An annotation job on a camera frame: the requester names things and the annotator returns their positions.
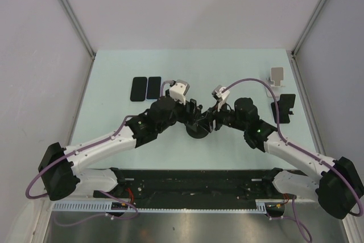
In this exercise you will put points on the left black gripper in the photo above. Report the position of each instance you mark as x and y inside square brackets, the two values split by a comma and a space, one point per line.
[190, 117]

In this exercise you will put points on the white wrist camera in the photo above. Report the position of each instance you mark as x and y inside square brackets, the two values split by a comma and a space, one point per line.
[220, 94]
[177, 90]

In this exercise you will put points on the right aluminium frame post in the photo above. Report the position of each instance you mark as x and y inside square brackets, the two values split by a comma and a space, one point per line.
[320, 5]

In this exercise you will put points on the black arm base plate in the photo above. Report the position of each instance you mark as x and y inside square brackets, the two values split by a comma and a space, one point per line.
[200, 190]

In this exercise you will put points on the black phone stand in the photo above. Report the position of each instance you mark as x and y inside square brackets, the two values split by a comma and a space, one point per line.
[285, 104]

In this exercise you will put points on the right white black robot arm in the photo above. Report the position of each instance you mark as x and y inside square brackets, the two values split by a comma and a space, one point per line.
[333, 183]

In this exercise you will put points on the left aluminium frame post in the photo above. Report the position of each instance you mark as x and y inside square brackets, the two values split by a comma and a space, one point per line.
[79, 30]

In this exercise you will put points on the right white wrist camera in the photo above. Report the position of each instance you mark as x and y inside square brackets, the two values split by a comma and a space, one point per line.
[220, 94]

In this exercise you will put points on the white phone stand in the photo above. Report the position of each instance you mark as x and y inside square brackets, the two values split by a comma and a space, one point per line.
[275, 81]

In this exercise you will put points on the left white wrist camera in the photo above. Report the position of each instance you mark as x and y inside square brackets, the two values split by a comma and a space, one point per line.
[177, 90]

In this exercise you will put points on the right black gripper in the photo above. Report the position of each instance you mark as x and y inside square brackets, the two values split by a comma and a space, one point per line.
[214, 114]

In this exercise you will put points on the black phone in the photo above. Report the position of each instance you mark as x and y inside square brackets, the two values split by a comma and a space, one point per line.
[138, 89]

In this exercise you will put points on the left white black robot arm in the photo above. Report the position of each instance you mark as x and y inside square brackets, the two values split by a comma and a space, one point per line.
[61, 167]

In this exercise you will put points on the aluminium frame post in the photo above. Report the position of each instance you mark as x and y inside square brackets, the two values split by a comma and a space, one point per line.
[320, 5]
[79, 30]

